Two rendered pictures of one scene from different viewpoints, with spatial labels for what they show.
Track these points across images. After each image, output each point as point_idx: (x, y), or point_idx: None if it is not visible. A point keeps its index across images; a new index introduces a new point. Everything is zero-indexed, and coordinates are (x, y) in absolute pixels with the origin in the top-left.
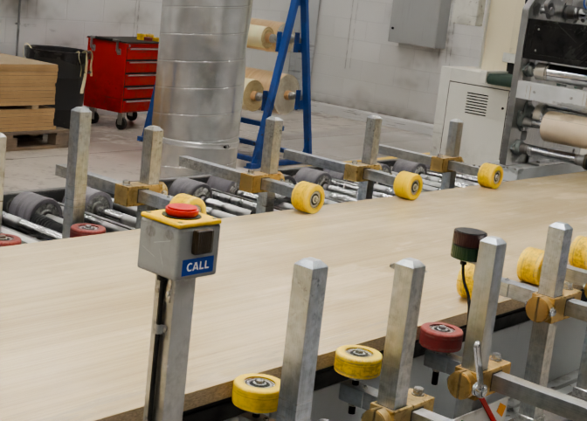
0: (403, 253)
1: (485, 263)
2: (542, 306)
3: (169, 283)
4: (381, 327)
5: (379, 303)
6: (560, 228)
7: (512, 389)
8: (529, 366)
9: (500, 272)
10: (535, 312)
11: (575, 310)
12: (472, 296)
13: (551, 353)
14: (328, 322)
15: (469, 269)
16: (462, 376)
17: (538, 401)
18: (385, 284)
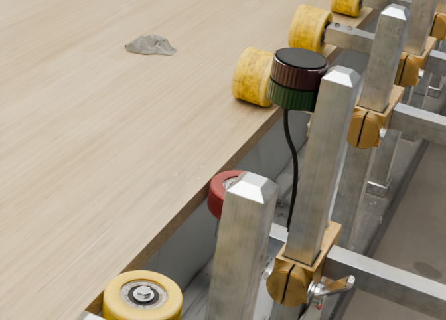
0: (134, 15)
1: (330, 113)
2: (370, 128)
3: None
4: (154, 200)
5: (134, 137)
6: (399, 17)
7: (356, 277)
8: (341, 197)
9: (350, 121)
10: (359, 135)
11: (405, 123)
12: (304, 161)
13: (368, 176)
14: (71, 208)
15: (250, 64)
16: (291, 277)
17: (397, 295)
18: (130, 87)
